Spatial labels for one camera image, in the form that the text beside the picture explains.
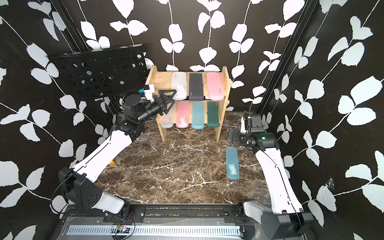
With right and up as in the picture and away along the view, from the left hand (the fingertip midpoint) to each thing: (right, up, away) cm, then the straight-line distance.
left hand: (175, 93), depth 65 cm
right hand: (+29, -18, +10) cm, 36 cm away
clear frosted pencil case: (-8, -12, +20) cm, 25 cm away
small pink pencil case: (+1, -7, +25) cm, 26 cm away
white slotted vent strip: (-10, -65, +5) cm, 66 cm away
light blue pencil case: (+32, -38, +26) cm, 56 cm away
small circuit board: (-26, -65, +5) cm, 70 cm away
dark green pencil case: (+19, -8, +24) cm, 32 cm away
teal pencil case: (+10, -8, +25) cm, 28 cm away
